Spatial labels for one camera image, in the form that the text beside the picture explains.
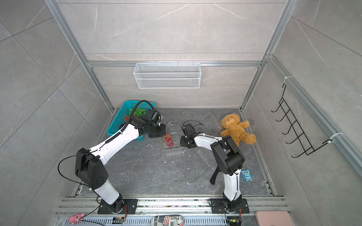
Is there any red grape bunch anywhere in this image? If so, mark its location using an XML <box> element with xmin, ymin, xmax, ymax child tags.
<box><xmin>164</xmin><ymin>133</ymin><xmax>174</xmax><ymax>147</ymax></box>

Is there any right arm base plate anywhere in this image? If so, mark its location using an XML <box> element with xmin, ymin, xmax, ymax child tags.
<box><xmin>208</xmin><ymin>198</ymin><xmax>250</xmax><ymax>214</ymax></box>

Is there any black wire hook rack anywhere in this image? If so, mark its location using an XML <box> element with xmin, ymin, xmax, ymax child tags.
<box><xmin>271</xmin><ymin>84</ymin><xmax>332</xmax><ymax>159</ymax></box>

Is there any teal plastic basket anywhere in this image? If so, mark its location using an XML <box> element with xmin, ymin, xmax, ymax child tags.
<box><xmin>107</xmin><ymin>100</ymin><xmax>155</xmax><ymax>136</ymax></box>

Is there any brown teddy bear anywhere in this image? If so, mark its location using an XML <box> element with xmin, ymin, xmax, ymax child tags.
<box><xmin>220</xmin><ymin>114</ymin><xmax>256</xmax><ymax>146</ymax></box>

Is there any clear plastic clamshell container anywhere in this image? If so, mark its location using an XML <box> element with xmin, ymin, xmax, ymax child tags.
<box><xmin>163</xmin><ymin>121</ymin><xmax>184</xmax><ymax>151</ymax></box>

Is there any blue owl toy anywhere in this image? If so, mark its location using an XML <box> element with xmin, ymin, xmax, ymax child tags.
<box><xmin>241</xmin><ymin>169</ymin><xmax>253</xmax><ymax>182</ymax></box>

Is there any black knife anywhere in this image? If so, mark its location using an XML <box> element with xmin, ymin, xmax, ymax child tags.
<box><xmin>209</xmin><ymin>166</ymin><xmax>221</xmax><ymax>185</ymax></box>

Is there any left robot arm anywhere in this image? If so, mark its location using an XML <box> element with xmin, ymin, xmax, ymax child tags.
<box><xmin>74</xmin><ymin>100</ymin><xmax>166</xmax><ymax>214</ymax></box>

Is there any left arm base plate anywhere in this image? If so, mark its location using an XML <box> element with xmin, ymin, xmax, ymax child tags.
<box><xmin>97</xmin><ymin>198</ymin><xmax>138</xmax><ymax>215</ymax></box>

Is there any white wire mesh shelf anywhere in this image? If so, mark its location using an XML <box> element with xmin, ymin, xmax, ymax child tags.
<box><xmin>133</xmin><ymin>63</ymin><xmax>202</xmax><ymax>89</ymax></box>

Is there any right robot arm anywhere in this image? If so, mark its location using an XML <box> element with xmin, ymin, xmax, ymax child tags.
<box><xmin>180</xmin><ymin>123</ymin><xmax>250</xmax><ymax>214</ymax></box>

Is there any green grape bunch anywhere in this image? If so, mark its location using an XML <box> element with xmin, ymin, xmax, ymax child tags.
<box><xmin>128</xmin><ymin>107</ymin><xmax>147</xmax><ymax>117</ymax></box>

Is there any pink pad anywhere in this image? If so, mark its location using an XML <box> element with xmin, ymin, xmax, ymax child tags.
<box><xmin>255</xmin><ymin>211</ymin><xmax>294</xmax><ymax>226</ymax></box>

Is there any pink pig toy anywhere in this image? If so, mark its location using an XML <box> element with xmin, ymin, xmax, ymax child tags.
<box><xmin>68</xmin><ymin>213</ymin><xmax>84</xmax><ymax>225</ymax></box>

